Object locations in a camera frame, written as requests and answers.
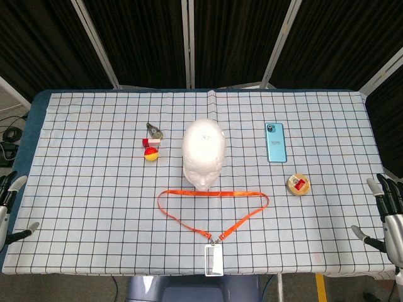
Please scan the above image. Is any clear badge holder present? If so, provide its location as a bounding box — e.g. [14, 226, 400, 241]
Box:
[204, 239, 225, 277]

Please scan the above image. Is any blue smartphone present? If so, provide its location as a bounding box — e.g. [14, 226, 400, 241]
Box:
[264, 123, 288, 164]

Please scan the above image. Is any coiled black cable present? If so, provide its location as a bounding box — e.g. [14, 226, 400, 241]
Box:
[2, 126, 23, 143]

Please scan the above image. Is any round tin red label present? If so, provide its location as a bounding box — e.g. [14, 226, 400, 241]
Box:
[285, 172, 312, 196]

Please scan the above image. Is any black folding screen panel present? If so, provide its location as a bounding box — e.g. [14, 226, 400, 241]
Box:
[0, 0, 119, 108]
[181, 0, 303, 90]
[261, 0, 403, 92]
[360, 47, 403, 177]
[71, 0, 193, 90]

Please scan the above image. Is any white foam mannequin head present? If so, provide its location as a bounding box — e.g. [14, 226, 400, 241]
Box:
[181, 118, 227, 192]

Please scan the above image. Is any white table leg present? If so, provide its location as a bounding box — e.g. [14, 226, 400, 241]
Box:
[276, 272, 285, 302]

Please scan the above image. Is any orange lanyard strap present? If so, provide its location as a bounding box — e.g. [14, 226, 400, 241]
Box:
[157, 189, 271, 243]

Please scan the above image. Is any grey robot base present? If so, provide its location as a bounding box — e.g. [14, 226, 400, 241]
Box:
[125, 276, 262, 302]

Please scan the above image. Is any black power adapter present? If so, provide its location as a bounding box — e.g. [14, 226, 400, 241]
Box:
[0, 141, 18, 168]

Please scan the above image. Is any blue checked tablecloth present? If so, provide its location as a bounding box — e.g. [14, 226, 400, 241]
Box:
[1, 89, 396, 278]

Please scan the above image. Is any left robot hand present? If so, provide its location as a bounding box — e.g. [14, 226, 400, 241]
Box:
[0, 171, 40, 252]

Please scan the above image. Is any yellow floor tape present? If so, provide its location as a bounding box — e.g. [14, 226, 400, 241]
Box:
[315, 273, 328, 302]

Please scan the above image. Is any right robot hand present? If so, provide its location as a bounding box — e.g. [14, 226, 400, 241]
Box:
[351, 174, 403, 268]

